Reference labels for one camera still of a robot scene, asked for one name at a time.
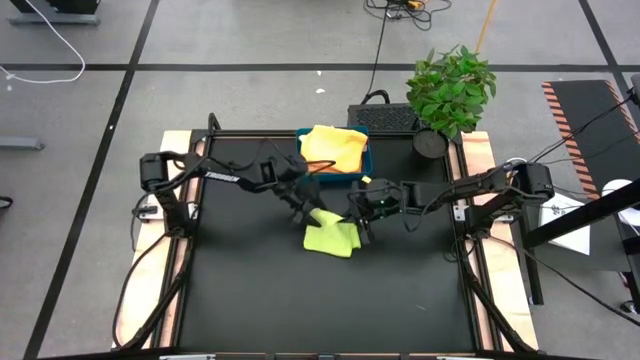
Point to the black mesh computer case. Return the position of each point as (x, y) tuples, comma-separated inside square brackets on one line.
[(385, 117)]

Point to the grey floor bar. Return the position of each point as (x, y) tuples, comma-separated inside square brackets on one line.
[(20, 143)]

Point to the black support strut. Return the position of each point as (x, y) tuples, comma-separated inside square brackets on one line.
[(495, 315), (160, 305)]

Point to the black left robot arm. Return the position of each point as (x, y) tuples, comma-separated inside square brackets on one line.
[(200, 175)]

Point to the black mat striped edge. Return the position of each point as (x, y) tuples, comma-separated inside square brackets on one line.
[(585, 115)]

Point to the white paper sheet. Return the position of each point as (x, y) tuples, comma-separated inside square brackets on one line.
[(570, 235)]

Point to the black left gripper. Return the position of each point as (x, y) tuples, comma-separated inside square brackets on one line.
[(295, 180)]

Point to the green microfiber towel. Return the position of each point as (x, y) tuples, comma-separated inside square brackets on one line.
[(332, 237)]

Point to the black table frame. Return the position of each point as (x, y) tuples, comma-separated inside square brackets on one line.
[(235, 134)]

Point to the black rig beam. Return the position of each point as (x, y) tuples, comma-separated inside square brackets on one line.
[(580, 215)]

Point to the teal plastic bin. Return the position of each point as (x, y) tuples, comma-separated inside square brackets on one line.
[(367, 160)]

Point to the black plant pot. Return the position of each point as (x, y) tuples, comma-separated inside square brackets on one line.
[(430, 144)]

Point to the white round object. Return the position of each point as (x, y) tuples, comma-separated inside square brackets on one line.
[(612, 189)]

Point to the light wooden table board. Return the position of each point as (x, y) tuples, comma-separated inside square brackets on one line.
[(477, 150), (172, 140)]

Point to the green leafy plant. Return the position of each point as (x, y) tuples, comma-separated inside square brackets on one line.
[(450, 90)]

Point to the black stand leg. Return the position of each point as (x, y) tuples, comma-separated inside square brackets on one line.
[(532, 270)]

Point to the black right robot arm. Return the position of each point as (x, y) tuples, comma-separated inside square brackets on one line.
[(475, 187)]

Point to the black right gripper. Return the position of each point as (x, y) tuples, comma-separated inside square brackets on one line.
[(377, 200)]

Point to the grey desk foot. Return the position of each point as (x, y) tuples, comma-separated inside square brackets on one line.
[(55, 20)]

